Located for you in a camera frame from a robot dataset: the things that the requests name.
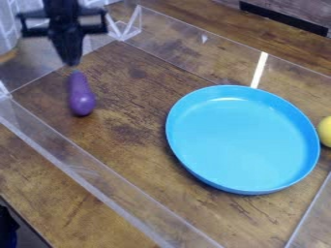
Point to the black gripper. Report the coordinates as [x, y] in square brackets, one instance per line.
[63, 13]

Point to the purple toy eggplant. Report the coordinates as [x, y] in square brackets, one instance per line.
[82, 99]

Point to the blue round tray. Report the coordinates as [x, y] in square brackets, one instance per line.
[242, 139]

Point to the dark blue object at corner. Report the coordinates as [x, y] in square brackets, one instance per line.
[9, 229]

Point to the yellow lemon toy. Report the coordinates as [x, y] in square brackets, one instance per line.
[325, 131]

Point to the clear acrylic corner bracket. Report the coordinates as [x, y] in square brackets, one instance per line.
[123, 20]

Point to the clear acrylic enclosure wall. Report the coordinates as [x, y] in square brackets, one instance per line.
[97, 181]

